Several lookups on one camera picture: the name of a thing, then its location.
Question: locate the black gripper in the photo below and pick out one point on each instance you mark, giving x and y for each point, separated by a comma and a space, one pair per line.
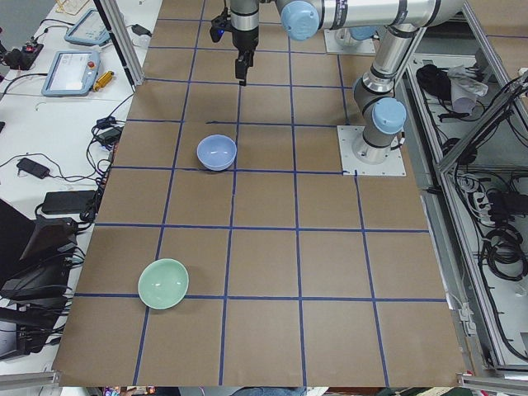
244, 39

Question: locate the green bowl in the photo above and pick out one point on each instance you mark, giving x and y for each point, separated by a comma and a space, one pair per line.
163, 284

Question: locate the blue bowl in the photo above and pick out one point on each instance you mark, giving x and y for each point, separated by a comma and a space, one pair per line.
216, 152

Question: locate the black power adapter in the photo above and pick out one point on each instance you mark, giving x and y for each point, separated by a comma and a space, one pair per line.
140, 30

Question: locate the yellow tool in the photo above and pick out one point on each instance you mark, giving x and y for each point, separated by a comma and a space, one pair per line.
103, 80

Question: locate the upper teach pendant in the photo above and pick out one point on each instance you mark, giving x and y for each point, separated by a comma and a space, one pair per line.
89, 30

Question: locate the teach pendant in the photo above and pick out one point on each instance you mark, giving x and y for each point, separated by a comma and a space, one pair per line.
89, 30
71, 74

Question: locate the lower teach pendant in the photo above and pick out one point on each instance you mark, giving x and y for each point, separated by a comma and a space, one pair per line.
71, 74

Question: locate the brown paper table mat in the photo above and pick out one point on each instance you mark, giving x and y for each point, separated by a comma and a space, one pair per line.
298, 274

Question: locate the black phone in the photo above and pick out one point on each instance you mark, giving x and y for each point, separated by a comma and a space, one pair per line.
33, 168

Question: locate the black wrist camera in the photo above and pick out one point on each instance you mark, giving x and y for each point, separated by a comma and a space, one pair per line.
219, 25

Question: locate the aluminium frame post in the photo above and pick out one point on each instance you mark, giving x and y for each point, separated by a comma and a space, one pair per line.
115, 25

